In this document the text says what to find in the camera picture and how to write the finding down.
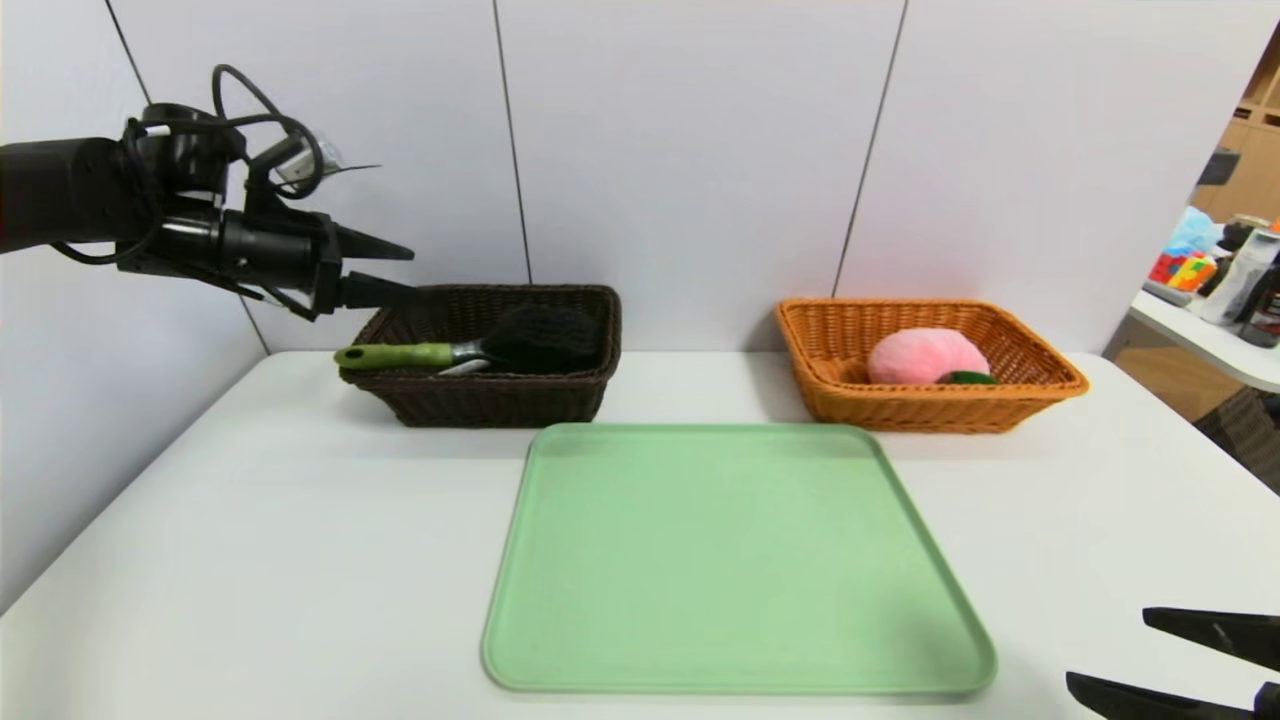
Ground white plastic bottle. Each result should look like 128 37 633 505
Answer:
1200 228 1280 326

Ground colourful toy cube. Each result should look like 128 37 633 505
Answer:
1150 250 1218 293

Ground pink plush peach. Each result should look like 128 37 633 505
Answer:
867 328 999 386

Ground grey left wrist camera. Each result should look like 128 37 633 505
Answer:
270 140 346 191

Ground light green plastic tray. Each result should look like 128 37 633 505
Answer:
482 423 998 697

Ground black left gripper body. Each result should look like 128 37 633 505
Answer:
220 209 344 317

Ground white side table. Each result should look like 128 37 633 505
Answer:
1105 290 1280 393

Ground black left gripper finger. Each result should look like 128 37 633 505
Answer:
335 224 415 262
337 270 418 310

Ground dark bottle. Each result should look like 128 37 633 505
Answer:
1240 262 1280 348

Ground grey hand brush green handle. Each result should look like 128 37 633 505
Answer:
334 303 604 376

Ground dark brown wicker basket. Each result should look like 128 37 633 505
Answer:
338 285 623 429

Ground orange wicker basket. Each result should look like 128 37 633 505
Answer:
776 298 1090 435

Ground wooden cabinet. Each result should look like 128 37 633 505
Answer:
1190 20 1280 226

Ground blue plastic bag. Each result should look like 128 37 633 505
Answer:
1165 205 1223 256

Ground thin black camera cable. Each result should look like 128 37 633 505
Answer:
210 64 326 201

